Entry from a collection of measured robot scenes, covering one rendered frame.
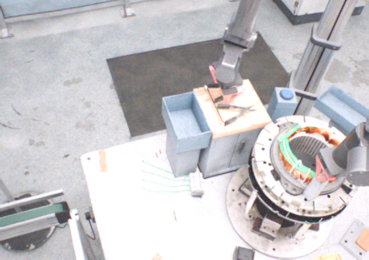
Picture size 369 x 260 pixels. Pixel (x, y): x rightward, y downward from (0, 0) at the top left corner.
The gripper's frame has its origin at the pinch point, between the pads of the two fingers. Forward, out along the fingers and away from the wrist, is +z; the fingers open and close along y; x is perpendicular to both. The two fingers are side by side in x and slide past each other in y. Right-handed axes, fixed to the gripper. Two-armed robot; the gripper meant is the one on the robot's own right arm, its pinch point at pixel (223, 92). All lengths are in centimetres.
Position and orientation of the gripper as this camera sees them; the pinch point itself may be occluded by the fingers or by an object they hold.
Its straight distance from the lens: 121.1
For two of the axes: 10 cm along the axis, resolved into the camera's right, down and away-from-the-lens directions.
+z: -0.9, 6.0, 7.9
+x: 9.4, -2.1, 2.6
